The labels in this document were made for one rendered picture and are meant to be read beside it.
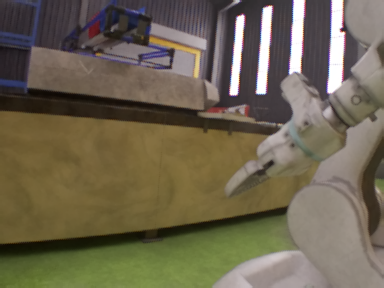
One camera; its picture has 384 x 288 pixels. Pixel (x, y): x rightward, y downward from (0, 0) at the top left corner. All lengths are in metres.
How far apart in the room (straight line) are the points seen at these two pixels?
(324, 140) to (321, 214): 0.20
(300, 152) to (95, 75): 1.13
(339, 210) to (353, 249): 0.07
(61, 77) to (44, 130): 0.26
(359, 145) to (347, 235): 0.17
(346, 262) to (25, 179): 1.24
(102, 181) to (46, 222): 0.34
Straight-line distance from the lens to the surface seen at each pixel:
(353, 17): 0.58
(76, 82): 1.33
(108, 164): 1.38
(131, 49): 12.78
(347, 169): 0.57
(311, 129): 0.37
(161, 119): 1.48
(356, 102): 0.37
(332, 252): 0.55
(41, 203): 1.37
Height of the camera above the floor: 0.71
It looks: 4 degrees down
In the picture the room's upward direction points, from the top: 6 degrees clockwise
